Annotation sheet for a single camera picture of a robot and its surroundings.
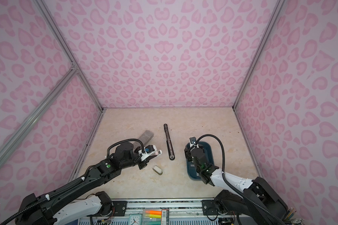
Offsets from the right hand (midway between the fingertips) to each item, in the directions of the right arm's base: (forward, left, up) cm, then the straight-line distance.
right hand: (191, 144), depth 86 cm
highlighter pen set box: (-36, +19, -10) cm, 42 cm away
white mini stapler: (-14, +20, -8) cm, 26 cm away
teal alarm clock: (-38, +29, -8) cm, 48 cm away
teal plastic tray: (-1, -11, -5) cm, 12 cm away
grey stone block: (+9, +32, -9) cm, 34 cm away
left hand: (-9, +21, +8) cm, 24 cm away
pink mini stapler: (-9, +19, +6) cm, 22 cm away
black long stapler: (+3, +14, -9) cm, 17 cm away
